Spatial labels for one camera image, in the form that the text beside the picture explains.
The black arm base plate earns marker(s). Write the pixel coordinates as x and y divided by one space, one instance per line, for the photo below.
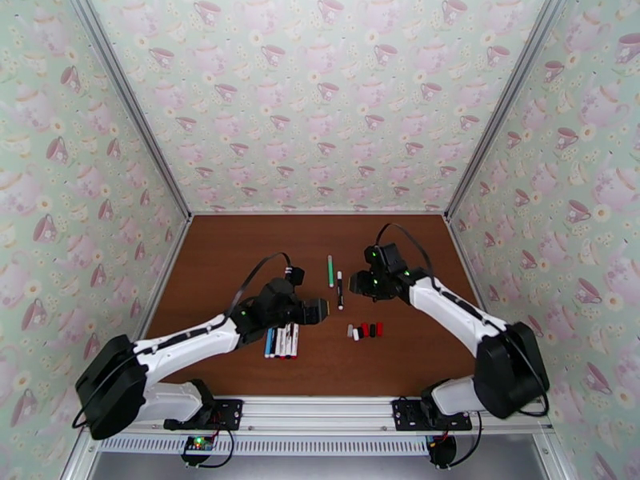
227 413
407 413

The black round device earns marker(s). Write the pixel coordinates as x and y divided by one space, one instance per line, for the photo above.
442 451

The green highlighter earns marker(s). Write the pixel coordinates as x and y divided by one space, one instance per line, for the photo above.
330 271

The aluminium frame post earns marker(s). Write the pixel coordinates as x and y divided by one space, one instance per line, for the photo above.
504 101
132 101

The aluminium table back rail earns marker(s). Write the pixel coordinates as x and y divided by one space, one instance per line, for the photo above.
320 213

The small circuit board green light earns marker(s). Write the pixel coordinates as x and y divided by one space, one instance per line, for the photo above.
197 445

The aluminium table side rail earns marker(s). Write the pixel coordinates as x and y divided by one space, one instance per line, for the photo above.
473 273
167 273

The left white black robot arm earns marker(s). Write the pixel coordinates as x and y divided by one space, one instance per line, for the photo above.
185 338

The aluminium mounting rail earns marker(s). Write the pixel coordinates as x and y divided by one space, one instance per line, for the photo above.
320 411

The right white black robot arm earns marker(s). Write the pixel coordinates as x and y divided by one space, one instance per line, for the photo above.
450 308

